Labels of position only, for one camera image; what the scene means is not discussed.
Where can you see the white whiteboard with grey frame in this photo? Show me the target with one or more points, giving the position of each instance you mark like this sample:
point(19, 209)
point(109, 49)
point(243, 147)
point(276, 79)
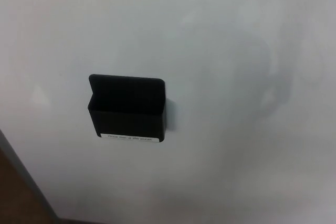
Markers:
point(215, 51)

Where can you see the black magnetic marker holder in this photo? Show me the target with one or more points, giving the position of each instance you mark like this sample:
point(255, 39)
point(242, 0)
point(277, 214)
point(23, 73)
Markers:
point(126, 121)

